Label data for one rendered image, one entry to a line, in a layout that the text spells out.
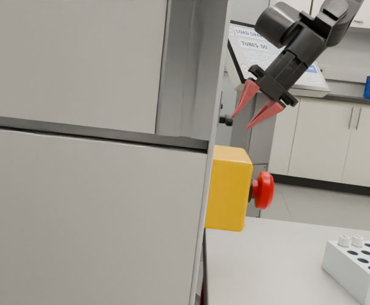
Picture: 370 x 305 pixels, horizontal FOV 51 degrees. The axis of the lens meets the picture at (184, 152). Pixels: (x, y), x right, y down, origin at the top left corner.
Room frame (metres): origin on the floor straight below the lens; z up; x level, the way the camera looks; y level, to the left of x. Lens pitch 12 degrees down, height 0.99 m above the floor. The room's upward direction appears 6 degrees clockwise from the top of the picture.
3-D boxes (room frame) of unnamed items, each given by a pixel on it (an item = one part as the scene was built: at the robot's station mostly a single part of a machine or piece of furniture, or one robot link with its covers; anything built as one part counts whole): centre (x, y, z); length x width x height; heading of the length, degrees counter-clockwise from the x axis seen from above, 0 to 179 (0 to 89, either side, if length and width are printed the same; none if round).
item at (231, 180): (0.39, -0.05, 0.88); 0.07 x 0.05 x 0.07; 179
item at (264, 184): (0.39, -0.08, 0.88); 0.04 x 0.03 x 0.04; 179
